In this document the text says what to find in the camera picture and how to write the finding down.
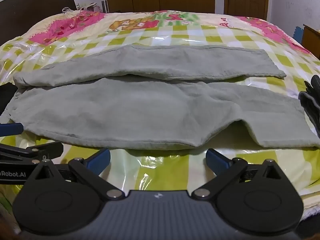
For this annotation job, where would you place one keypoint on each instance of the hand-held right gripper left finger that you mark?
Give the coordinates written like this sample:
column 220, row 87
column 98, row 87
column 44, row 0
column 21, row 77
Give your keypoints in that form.
column 98, row 160

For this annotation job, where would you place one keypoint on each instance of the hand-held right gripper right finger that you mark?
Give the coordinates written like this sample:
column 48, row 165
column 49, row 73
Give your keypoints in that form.
column 217, row 161

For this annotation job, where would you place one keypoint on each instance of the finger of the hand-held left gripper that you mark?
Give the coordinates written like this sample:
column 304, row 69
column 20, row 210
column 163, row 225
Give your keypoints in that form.
column 47, row 151
column 11, row 128

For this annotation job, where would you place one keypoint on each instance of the grey-green pants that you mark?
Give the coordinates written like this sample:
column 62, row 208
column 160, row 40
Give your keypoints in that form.
column 130, row 110

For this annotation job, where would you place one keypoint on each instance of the black object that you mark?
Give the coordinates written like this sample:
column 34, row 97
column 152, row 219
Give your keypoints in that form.
column 6, row 96

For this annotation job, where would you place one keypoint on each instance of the printed checkered blanket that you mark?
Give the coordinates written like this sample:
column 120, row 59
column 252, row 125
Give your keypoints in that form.
column 162, row 165

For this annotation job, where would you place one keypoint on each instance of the black grey glove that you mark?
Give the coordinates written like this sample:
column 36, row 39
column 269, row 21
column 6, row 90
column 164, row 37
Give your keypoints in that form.
column 310, row 102

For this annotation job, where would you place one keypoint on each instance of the dark wooden headboard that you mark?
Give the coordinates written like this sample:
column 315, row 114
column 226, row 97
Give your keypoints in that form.
column 30, row 5

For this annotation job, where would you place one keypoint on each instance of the blue foam mat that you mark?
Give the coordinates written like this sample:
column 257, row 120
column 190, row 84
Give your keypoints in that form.
column 298, row 35

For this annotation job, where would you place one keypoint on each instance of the wooden cabinet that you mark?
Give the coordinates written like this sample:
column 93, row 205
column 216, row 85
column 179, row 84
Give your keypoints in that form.
column 312, row 40

